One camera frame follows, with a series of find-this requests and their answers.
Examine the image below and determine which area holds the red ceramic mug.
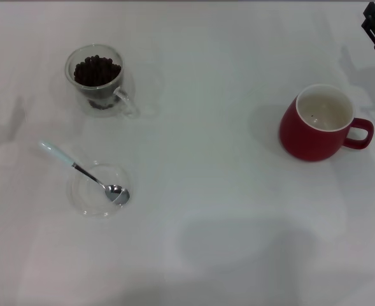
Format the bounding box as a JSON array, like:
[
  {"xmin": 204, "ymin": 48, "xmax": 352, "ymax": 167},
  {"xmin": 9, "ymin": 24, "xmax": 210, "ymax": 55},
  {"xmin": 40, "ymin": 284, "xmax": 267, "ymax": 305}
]
[{"xmin": 278, "ymin": 83, "xmax": 375, "ymax": 162}]

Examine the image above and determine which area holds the blue handled metal spoon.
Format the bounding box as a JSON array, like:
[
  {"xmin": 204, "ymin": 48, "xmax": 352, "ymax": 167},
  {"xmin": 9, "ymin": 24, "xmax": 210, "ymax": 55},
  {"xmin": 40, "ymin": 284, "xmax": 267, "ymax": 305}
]
[{"xmin": 39, "ymin": 141, "xmax": 131, "ymax": 205}]

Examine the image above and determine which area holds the coffee bean pile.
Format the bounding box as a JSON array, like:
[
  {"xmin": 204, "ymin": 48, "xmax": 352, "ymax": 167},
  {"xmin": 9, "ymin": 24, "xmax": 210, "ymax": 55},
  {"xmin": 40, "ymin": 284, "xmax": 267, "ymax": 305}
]
[{"xmin": 73, "ymin": 55, "xmax": 122, "ymax": 87}]

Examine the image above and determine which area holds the clear glass handled cup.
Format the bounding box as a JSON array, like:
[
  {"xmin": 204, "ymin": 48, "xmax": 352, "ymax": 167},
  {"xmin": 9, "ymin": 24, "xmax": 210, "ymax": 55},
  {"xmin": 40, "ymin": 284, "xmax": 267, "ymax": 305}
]
[{"xmin": 64, "ymin": 43, "xmax": 141, "ymax": 119}]

